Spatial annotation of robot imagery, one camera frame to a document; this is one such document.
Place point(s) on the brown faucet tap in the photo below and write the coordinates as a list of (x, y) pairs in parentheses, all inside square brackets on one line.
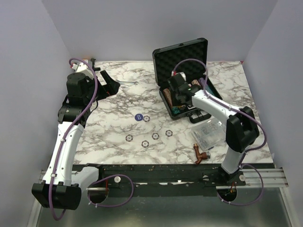
[(200, 156)]

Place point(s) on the blue small blind button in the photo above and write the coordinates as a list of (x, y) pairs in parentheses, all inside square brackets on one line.
[(139, 117)]

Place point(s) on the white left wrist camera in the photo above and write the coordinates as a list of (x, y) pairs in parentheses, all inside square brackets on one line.
[(82, 68)]

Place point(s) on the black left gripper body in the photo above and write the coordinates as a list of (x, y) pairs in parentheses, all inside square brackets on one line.
[(91, 84)]

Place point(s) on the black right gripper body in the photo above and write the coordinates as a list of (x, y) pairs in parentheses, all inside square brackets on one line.
[(175, 96)]

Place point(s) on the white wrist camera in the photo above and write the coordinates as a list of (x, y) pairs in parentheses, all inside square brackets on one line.
[(180, 75), (82, 68)]

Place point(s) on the brown chip stack row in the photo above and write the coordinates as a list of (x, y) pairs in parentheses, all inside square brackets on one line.
[(167, 95)]

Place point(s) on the silver open-end wrench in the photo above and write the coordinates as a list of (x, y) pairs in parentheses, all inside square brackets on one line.
[(128, 82)]

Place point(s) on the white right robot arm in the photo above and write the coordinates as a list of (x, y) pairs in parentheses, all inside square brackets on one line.
[(241, 125)]

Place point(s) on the clear plastic bag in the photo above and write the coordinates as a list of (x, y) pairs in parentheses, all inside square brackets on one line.
[(209, 134)]

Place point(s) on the blue ten poker chip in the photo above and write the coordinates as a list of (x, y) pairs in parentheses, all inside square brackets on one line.
[(129, 138), (155, 136), (168, 133), (145, 144), (146, 118)]

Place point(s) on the black t-shaped tool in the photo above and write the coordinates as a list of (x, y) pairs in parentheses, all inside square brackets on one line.
[(93, 65)]

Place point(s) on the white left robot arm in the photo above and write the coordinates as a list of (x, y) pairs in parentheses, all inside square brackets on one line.
[(59, 188)]

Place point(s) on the teal chip stack row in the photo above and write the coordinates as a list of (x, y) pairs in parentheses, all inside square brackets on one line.
[(211, 90)]

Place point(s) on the black poker set case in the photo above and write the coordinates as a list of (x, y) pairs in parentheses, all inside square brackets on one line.
[(166, 58)]

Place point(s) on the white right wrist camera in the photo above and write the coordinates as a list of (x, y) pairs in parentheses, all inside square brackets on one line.
[(180, 75)]

